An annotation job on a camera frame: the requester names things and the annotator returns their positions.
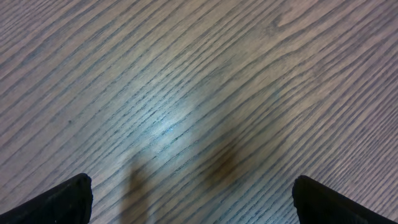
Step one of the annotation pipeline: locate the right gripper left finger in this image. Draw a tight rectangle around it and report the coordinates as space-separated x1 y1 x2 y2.
1 173 93 224

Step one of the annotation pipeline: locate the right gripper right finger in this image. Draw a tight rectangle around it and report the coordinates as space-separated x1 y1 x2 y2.
292 175 396 224

